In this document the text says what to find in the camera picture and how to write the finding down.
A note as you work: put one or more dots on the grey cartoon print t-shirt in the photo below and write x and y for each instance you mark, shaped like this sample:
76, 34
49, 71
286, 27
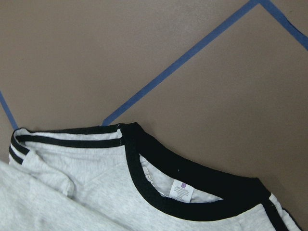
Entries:
120, 178

